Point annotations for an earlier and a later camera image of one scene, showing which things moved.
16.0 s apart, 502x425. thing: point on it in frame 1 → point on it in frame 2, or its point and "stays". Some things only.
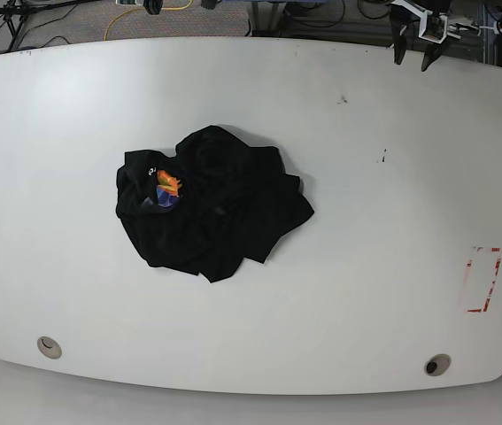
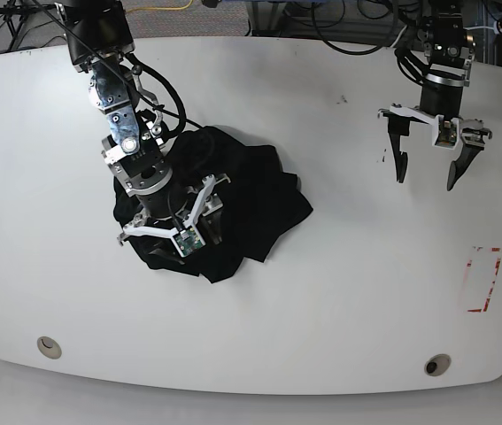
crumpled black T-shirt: (212, 203) stays
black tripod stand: (16, 13) stays
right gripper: (153, 6) → (167, 209)
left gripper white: (433, 27) → (473, 140)
